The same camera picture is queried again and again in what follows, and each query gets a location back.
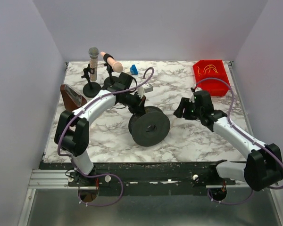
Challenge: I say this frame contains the black cable spool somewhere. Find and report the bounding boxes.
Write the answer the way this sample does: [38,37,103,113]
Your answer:
[128,106,170,147]

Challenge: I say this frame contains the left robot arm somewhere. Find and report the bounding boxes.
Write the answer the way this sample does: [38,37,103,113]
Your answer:
[54,73,146,177]

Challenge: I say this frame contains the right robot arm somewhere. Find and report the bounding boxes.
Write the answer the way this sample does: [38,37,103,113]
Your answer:
[174,90,283,191]

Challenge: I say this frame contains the blue and white block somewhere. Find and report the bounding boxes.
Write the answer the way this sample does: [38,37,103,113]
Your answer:
[124,65,138,75]

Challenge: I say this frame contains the red plastic bin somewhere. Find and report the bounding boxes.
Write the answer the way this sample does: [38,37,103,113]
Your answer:
[192,60,230,97]

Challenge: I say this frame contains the pink wooden microphone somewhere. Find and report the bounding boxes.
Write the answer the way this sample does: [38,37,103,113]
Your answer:
[100,51,123,73]

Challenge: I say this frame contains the brown wooden metronome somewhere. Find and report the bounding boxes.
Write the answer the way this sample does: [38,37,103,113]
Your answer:
[60,84,87,112]

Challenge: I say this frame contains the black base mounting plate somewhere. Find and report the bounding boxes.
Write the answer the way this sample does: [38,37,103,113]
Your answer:
[68,161,236,197]

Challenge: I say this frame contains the grey mesh microphone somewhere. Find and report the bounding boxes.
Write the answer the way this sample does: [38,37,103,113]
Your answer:
[88,47,99,81]

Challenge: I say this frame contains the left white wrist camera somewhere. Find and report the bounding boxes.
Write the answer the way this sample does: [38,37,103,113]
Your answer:
[136,83,153,98]

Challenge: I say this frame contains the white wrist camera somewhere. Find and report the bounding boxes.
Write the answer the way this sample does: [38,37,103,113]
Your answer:
[136,83,153,98]
[189,87,198,103]

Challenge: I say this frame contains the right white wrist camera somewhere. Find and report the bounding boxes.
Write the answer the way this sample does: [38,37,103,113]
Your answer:
[189,87,198,103]

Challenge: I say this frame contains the yellow cables in bin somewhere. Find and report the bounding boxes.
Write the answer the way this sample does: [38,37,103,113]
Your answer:
[196,65,221,76]

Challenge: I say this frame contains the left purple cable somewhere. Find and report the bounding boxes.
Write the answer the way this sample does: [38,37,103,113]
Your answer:
[57,67,155,208]

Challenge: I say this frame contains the purple cable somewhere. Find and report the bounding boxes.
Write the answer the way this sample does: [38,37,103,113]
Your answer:
[57,67,155,208]
[193,77,283,207]

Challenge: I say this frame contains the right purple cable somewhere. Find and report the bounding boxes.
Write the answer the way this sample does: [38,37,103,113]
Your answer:
[193,77,283,207]

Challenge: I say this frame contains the aluminium frame rail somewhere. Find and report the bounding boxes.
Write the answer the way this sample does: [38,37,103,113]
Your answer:
[29,169,249,190]

